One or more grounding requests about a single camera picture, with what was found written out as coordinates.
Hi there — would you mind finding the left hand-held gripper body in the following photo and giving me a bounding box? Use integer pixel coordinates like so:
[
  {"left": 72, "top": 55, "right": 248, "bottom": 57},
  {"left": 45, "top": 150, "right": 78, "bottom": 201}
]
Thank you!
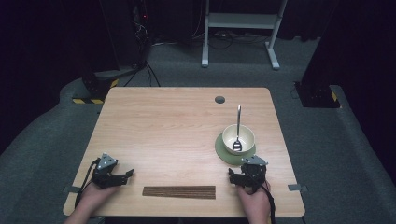
[{"left": 92, "top": 152, "right": 126, "bottom": 189}]

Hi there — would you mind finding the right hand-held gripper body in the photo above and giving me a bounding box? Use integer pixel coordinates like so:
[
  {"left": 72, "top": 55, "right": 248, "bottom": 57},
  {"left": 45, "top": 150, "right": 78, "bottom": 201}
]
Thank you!
[{"left": 240, "top": 154, "right": 269, "bottom": 191}]

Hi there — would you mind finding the cream ceramic bowl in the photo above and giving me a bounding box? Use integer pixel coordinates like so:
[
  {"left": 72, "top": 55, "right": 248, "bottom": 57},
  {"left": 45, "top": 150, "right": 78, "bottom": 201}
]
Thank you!
[{"left": 221, "top": 123, "right": 256, "bottom": 156}]

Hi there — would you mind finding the person's left hand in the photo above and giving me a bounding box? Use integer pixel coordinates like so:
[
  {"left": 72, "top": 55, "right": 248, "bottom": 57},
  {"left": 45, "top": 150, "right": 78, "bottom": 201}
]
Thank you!
[{"left": 76, "top": 182, "right": 118, "bottom": 217}]

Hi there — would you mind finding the person's right hand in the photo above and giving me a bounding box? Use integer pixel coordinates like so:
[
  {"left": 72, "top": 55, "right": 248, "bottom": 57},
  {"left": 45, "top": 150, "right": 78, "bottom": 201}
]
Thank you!
[{"left": 237, "top": 181, "right": 272, "bottom": 219}]

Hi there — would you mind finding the green round saucer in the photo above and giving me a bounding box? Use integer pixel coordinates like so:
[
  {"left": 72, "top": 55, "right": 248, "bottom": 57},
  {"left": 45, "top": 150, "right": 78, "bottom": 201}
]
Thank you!
[{"left": 214, "top": 133, "right": 257, "bottom": 166}]

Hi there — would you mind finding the metal spoon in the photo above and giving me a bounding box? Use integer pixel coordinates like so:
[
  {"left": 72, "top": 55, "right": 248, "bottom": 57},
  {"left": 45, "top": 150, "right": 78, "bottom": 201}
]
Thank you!
[{"left": 232, "top": 105, "right": 244, "bottom": 153}]

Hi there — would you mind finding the black stand with yellow stripes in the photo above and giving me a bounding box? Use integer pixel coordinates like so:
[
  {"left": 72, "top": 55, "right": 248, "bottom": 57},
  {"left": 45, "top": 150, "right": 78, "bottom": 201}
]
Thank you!
[
  {"left": 72, "top": 68, "right": 120, "bottom": 105},
  {"left": 293, "top": 0, "right": 396, "bottom": 109}
]

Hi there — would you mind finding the black equipment rack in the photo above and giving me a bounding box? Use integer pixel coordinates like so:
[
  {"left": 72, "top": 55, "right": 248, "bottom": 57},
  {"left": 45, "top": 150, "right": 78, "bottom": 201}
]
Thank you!
[{"left": 99, "top": 0, "right": 152, "bottom": 70}]

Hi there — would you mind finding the white metal stand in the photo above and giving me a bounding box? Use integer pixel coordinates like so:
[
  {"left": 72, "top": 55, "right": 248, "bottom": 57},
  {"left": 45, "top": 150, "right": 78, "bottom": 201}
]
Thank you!
[{"left": 201, "top": 0, "right": 290, "bottom": 71}]

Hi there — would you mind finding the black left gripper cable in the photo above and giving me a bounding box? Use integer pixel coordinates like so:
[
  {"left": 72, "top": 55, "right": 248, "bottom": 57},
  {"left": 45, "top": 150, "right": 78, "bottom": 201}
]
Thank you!
[{"left": 74, "top": 158, "right": 101, "bottom": 209}]

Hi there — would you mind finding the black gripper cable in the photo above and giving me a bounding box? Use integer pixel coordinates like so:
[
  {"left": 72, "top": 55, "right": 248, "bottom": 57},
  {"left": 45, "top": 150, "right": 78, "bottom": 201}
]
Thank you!
[
  {"left": 74, "top": 158, "right": 101, "bottom": 209},
  {"left": 248, "top": 172, "right": 277, "bottom": 224}
]

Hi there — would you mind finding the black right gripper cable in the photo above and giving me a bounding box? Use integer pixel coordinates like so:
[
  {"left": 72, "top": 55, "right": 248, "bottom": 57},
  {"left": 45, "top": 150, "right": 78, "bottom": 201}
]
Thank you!
[{"left": 248, "top": 172, "right": 277, "bottom": 224}]

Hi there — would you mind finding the black floor cable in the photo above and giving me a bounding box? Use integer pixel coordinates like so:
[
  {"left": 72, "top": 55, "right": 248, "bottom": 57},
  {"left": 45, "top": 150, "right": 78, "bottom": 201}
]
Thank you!
[{"left": 122, "top": 60, "right": 162, "bottom": 89}]

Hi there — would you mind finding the bundle of floor cables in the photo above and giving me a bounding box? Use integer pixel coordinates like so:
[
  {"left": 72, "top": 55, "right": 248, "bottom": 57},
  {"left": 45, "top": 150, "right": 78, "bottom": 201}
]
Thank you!
[{"left": 191, "top": 29, "right": 273, "bottom": 51}]

